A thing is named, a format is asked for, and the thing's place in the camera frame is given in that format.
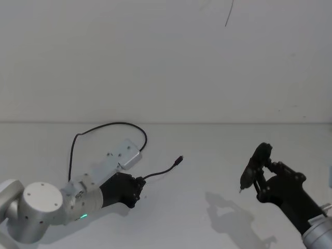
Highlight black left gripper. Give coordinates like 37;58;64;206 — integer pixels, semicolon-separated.
99;172;147;209

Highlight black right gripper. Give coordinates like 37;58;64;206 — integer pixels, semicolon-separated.
254;159;325;233

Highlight black hand tool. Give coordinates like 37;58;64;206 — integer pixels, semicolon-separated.
238;142;273;195

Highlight white table cloth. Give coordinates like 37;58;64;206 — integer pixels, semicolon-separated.
0;121;332;249

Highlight black cable with silver plug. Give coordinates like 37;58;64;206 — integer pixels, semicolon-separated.
142;155;184;180

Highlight black looped wrist cable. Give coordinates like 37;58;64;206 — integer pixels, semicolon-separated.
67;122;148;182

